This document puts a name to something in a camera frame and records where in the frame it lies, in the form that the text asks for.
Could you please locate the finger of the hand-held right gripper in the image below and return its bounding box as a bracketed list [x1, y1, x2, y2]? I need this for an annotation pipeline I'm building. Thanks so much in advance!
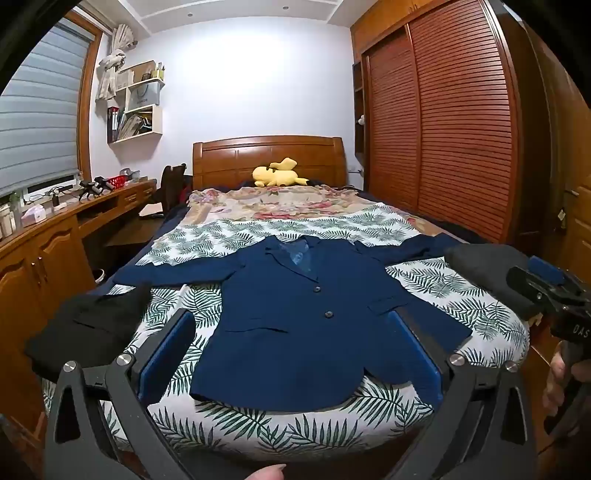
[527, 256, 567, 285]
[505, 265, 563, 320]

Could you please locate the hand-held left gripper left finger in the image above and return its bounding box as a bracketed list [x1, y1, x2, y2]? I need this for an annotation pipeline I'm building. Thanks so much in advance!
[44, 309, 197, 480]

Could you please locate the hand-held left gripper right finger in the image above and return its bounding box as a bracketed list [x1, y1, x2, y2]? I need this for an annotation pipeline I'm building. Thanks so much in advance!
[388, 308, 539, 480]

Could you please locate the navy blue suit jacket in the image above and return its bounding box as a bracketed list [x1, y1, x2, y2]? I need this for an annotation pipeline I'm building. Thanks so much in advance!
[112, 234, 474, 411]

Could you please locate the person's right hand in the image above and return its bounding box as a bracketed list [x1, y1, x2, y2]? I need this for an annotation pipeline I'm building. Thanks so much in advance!
[542, 352, 572, 423]

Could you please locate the dark grey folded garment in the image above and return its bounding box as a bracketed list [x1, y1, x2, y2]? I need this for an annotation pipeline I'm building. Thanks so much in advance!
[444, 244, 546, 319]

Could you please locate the black folded garment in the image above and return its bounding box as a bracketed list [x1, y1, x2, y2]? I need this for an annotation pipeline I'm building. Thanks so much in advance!
[25, 288, 155, 381]

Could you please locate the wooden door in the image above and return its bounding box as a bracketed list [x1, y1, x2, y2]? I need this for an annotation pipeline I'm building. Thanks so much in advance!
[501, 14, 591, 296]

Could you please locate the leaf print bed sheet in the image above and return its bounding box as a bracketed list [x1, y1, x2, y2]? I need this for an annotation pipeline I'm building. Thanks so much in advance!
[41, 203, 532, 464]

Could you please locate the dark wooden chair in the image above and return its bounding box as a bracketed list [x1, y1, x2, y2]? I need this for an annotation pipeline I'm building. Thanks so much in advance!
[139, 163, 190, 220]

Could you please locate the wooden desk with cabinets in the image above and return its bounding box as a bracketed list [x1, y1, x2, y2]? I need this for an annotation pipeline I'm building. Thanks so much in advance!
[0, 178, 158, 435]

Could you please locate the wooden slatted wardrobe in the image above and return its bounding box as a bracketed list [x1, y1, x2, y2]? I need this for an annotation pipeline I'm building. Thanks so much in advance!
[350, 0, 532, 245]

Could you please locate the black device on desk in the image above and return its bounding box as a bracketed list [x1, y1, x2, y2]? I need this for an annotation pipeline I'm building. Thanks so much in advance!
[78, 176, 114, 201]

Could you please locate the floral blanket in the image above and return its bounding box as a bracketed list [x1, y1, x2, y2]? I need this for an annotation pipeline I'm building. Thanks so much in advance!
[185, 185, 384, 227]

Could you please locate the wooden bed headboard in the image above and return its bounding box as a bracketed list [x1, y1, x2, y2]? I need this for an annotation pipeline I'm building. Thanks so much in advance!
[192, 135, 348, 191]

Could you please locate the yellow plush toy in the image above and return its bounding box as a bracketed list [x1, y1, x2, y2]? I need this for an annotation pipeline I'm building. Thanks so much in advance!
[252, 157, 310, 188]

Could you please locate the row of books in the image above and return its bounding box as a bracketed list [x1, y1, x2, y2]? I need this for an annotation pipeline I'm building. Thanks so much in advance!
[107, 106, 153, 141]

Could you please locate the white paper bag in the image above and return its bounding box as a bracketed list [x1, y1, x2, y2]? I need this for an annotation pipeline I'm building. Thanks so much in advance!
[127, 82, 160, 112]

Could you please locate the grey window blind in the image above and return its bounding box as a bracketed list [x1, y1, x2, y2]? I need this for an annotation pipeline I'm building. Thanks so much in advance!
[0, 19, 90, 197]

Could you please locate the tied beige curtain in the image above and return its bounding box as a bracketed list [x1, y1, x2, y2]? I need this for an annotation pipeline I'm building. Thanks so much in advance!
[95, 22, 137, 102]

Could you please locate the white wall shelf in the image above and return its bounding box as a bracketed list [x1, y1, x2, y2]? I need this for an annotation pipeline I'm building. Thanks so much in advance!
[107, 60, 166, 145]

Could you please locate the wooden window frame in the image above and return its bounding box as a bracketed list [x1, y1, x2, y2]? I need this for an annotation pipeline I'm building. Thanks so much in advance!
[62, 9, 105, 178]

